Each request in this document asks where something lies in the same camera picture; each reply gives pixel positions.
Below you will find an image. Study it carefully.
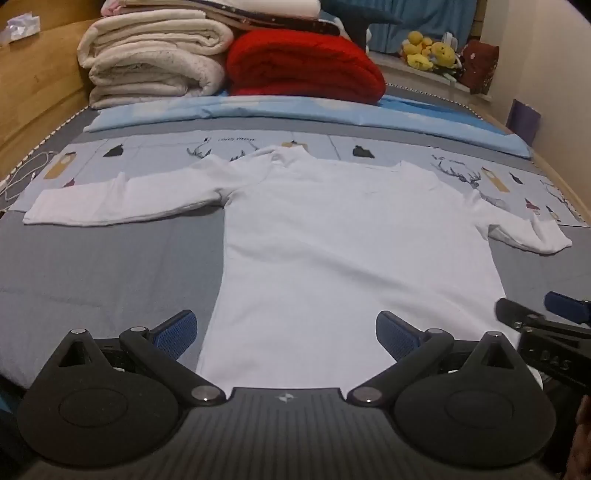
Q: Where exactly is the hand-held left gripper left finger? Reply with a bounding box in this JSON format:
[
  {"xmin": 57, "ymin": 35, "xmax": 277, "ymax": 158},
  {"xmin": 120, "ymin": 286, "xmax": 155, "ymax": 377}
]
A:
[{"xmin": 34, "ymin": 309, "xmax": 227, "ymax": 408}]

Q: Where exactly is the purple mat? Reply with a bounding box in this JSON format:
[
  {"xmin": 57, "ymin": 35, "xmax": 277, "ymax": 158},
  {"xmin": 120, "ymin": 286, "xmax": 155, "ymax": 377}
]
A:
[{"xmin": 505, "ymin": 99, "xmax": 542, "ymax": 147}]

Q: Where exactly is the white window sill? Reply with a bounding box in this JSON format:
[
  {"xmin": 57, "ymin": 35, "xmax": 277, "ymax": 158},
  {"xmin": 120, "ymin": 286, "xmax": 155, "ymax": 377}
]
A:
[{"xmin": 369, "ymin": 50, "xmax": 491, "ymax": 100}]

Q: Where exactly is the white cable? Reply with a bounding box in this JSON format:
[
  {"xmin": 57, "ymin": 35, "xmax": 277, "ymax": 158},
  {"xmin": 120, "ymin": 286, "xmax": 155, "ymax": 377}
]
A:
[{"xmin": 0, "ymin": 150, "xmax": 52, "ymax": 205}]

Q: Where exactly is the person's right hand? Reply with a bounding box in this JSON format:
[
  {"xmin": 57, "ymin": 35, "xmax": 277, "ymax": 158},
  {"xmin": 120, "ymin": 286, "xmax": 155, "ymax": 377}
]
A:
[{"xmin": 564, "ymin": 396, "xmax": 591, "ymax": 480}]

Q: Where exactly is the deer printed cloth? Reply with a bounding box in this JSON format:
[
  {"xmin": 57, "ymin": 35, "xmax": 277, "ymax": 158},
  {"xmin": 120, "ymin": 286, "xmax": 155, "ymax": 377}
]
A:
[{"xmin": 11, "ymin": 134, "xmax": 591, "ymax": 228}]

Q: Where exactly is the blue curtain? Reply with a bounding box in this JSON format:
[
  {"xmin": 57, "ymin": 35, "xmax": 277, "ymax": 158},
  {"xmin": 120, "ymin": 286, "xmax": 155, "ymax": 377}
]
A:
[{"xmin": 323, "ymin": 0, "xmax": 482, "ymax": 54}]

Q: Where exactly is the cream folded blanket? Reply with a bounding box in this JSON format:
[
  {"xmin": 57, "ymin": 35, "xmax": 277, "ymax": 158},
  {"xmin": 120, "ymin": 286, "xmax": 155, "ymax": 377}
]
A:
[{"xmin": 78, "ymin": 9, "xmax": 234, "ymax": 110}]

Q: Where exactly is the white long-sleeved shirt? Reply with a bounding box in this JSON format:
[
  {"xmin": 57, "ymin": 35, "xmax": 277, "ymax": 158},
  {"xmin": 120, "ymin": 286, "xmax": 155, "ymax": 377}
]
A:
[{"xmin": 22, "ymin": 144, "xmax": 574, "ymax": 391}]

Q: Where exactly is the white and pink folded cloth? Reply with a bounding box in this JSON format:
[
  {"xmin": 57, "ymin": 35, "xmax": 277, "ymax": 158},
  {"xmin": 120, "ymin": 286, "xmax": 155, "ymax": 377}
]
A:
[{"xmin": 102, "ymin": 0, "xmax": 322, "ymax": 20}]

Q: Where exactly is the light blue bed sheet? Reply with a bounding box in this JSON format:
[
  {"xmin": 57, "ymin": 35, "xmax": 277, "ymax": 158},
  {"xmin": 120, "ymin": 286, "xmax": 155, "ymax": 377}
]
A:
[{"xmin": 83, "ymin": 85, "xmax": 533, "ymax": 160}]

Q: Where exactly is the grey bed mattress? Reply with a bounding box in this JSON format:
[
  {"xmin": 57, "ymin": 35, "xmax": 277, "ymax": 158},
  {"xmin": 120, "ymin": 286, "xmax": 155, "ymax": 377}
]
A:
[{"xmin": 0, "ymin": 83, "xmax": 591, "ymax": 393}]

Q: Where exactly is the striped folded cloth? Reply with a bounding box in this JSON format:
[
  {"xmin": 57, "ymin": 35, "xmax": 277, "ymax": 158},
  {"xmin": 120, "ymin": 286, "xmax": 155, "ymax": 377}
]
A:
[{"xmin": 210, "ymin": 4, "xmax": 342, "ymax": 36}]

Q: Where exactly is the dark teal garment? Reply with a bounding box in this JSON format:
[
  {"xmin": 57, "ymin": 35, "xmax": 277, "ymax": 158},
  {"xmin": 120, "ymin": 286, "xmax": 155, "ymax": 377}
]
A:
[{"xmin": 325, "ymin": 0, "xmax": 403, "ymax": 26}]

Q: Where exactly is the dark red pillow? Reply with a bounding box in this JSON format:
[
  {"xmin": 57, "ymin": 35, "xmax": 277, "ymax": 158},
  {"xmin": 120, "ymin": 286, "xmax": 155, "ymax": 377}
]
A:
[{"xmin": 462, "ymin": 39, "xmax": 500, "ymax": 95}]

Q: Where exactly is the red folded blanket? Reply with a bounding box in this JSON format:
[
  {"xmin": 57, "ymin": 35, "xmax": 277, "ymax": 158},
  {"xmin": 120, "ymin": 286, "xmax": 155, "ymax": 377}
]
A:
[{"xmin": 226, "ymin": 30, "xmax": 387, "ymax": 106}]

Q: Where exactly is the yellow plush toy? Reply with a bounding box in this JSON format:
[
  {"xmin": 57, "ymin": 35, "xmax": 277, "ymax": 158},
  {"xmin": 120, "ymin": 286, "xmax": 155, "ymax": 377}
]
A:
[
  {"xmin": 431, "ymin": 41, "xmax": 459, "ymax": 70},
  {"xmin": 399, "ymin": 30, "xmax": 437, "ymax": 71}
]

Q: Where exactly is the clear plastic tissue pack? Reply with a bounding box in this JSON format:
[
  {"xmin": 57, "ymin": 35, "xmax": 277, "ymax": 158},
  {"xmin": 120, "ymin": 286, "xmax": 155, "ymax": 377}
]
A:
[{"xmin": 0, "ymin": 14, "xmax": 43, "ymax": 45}]

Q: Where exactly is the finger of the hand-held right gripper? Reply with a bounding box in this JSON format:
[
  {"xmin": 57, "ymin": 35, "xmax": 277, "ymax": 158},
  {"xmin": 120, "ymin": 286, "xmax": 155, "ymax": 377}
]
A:
[
  {"xmin": 495, "ymin": 298, "xmax": 591, "ymax": 340},
  {"xmin": 544, "ymin": 291, "xmax": 591, "ymax": 325}
]

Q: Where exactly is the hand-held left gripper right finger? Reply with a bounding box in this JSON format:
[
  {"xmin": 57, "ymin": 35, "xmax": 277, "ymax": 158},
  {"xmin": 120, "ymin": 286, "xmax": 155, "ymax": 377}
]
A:
[{"xmin": 346, "ymin": 310, "xmax": 543, "ymax": 407}]

